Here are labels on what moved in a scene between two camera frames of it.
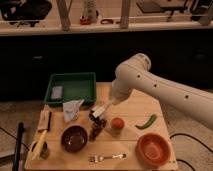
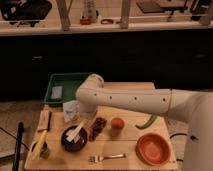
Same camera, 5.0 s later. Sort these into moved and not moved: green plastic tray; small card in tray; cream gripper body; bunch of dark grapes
Moved: cream gripper body
Not moved: bunch of dark grapes; green plastic tray; small card in tray
